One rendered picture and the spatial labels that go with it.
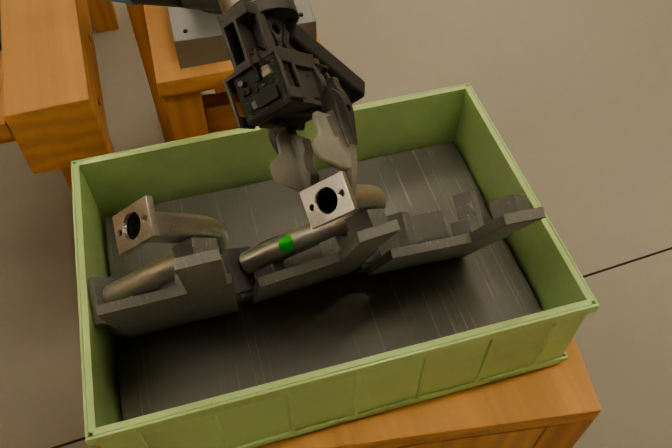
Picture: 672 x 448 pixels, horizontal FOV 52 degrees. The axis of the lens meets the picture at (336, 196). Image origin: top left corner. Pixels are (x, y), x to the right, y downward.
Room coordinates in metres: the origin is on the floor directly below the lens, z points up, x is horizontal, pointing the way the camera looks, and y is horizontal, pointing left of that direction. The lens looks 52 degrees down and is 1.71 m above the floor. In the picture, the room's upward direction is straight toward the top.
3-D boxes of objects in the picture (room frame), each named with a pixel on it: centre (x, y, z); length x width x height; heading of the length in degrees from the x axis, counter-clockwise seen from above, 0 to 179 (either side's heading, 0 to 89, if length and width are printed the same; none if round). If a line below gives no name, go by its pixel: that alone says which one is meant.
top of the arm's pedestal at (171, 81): (1.13, 0.21, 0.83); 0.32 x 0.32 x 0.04; 15
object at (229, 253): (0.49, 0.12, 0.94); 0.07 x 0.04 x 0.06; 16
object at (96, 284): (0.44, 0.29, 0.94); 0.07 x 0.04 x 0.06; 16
